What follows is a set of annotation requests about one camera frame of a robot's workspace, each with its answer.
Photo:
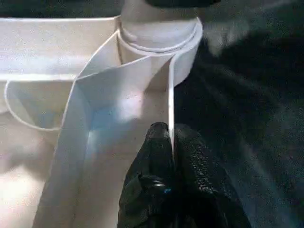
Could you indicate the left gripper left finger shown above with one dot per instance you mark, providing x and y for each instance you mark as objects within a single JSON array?
[{"x": 149, "y": 190}]

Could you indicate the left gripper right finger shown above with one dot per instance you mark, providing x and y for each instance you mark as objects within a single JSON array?
[{"x": 204, "y": 190}]

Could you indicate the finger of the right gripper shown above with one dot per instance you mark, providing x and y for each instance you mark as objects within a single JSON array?
[{"x": 183, "y": 3}]

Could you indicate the white plastic table leg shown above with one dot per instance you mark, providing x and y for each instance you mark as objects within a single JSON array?
[{"x": 156, "y": 23}]

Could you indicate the white plastic table top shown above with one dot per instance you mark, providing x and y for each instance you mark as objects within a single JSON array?
[{"x": 47, "y": 47}]

